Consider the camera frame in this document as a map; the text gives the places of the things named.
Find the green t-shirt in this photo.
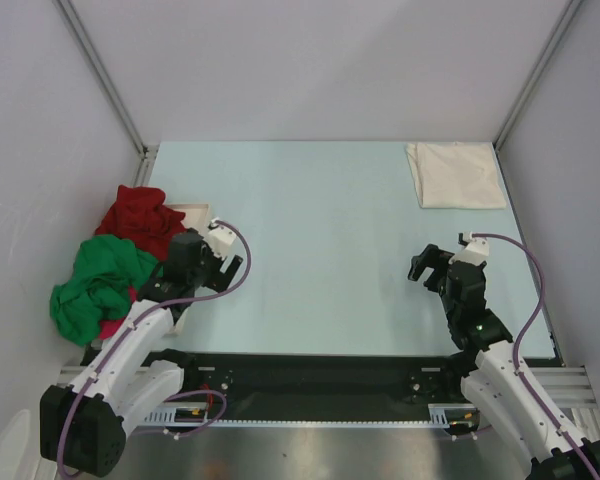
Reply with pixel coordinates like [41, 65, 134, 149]
[50, 234, 158, 346]

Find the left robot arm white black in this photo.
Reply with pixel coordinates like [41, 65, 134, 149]
[39, 219, 252, 479]

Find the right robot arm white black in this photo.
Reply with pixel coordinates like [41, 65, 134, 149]
[408, 237, 600, 479]

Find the cream plastic tray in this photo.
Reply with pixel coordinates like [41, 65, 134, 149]
[167, 203, 211, 337]

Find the dark red t-shirt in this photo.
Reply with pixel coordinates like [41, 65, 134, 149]
[94, 185, 186, 261]

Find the folded cream t-shirt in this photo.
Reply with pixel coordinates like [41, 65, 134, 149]
[405, 142, 507, 210]

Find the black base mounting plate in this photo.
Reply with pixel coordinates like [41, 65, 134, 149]
[142, 349, 466, 422]

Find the pink t-shirt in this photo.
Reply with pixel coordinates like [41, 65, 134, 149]
[98, 286, 137, 340]

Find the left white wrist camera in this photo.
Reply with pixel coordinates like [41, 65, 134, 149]
[203, 221, 236, 260]

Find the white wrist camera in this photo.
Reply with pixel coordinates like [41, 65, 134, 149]
[203, 221, 236, 260]
[449, 232, 490, 266]

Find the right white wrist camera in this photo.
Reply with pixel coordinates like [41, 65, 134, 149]
[449, 232, 490, 266]

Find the left aluminium frame post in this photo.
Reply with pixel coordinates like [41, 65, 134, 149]
[53, 0, 159, 187]

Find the aluminium frame post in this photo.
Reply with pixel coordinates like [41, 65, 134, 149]
[493, 0, 585, 153]
[53, 0, 159, 187]

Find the white slotted cable duct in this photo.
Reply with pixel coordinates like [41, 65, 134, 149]
[139, 403, 481, 429]

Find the aluminium front frame rail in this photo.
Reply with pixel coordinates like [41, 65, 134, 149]
[54, 364, 595, 411]

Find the right aluminium frame post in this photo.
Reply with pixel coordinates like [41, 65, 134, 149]
[493, 0, 585, 153]

